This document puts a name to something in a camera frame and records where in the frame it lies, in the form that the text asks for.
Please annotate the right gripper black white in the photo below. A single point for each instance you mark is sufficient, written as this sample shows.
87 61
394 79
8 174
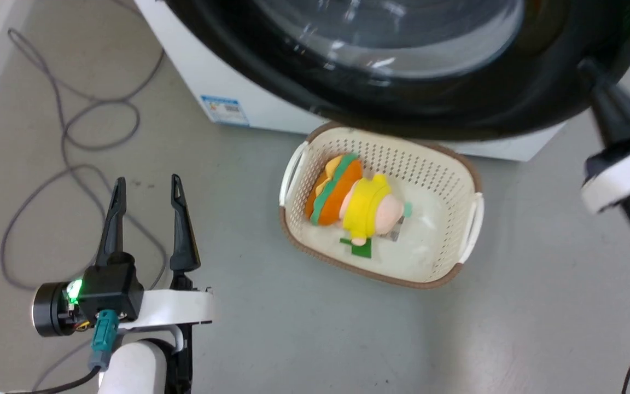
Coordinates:
624 169

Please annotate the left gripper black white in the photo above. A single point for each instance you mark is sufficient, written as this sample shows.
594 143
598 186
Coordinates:
112 293

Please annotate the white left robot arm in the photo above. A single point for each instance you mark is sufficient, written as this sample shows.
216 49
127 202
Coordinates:
132 369

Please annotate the black round washing machine door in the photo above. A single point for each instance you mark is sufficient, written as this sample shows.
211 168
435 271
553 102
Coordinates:
512 93

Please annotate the white washing machine body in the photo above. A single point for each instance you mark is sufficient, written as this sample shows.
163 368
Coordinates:
271 104

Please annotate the blue white energy label sticker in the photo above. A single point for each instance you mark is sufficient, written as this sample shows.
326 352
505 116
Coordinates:
225 110

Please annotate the hamburger plush toy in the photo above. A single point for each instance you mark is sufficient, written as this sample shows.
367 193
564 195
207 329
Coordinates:
337 191

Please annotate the green paper tag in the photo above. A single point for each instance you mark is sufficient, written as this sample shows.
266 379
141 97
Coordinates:
360 249

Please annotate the cream perforated plastic laundry basket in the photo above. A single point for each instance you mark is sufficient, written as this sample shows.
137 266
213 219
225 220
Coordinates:
435 180

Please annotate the doll in yellow clothes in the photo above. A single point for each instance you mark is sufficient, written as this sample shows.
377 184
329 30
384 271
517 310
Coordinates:
367 208

